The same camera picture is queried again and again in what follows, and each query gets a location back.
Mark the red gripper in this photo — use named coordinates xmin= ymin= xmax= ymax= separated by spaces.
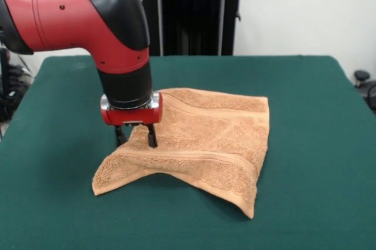
xmin=99 ymin=91 xmax=164 ymax=148

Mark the black plug bundle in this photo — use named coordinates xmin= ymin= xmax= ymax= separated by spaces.
xmin=7 ymin=65 xmax=33 ymax=87

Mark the black upright device, red light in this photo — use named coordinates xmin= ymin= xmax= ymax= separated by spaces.
xmin=0 ymin=46 xmax=12 ymax=121

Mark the grey cable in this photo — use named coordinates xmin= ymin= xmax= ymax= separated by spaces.
xmin=19 ymin=55 xmax=32 ymax=73

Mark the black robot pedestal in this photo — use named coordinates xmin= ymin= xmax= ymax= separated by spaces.
xmin=129 ymin=0 xmax=254 ymax=56

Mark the tan terry cloth towel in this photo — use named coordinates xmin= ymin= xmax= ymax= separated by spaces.
xmin=91 ymin=86 xmax=270 ymax=220

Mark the dark green table cloth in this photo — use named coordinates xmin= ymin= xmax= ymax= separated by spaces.
xmin=0 ymin=55 xmax=376 ymax=250

